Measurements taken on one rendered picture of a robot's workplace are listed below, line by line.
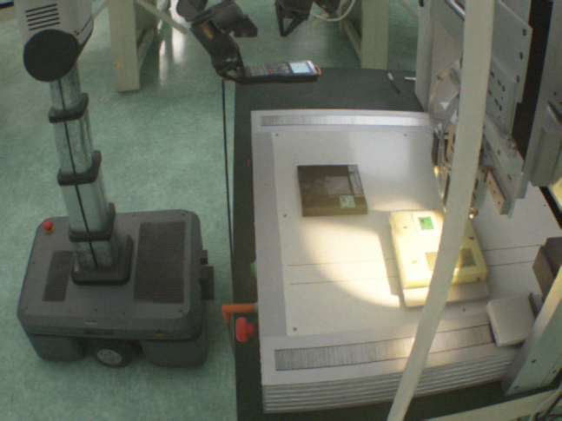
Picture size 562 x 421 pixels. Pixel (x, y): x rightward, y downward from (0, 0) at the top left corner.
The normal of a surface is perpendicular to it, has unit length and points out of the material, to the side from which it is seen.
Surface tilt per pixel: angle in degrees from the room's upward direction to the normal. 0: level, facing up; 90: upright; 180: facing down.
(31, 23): 100
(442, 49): 90
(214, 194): 0
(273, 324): 0
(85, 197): 90
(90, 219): 90
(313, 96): 0
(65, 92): 90
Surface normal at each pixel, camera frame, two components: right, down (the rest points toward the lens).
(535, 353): 0.04, 0.65
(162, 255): -0.01, -0.76
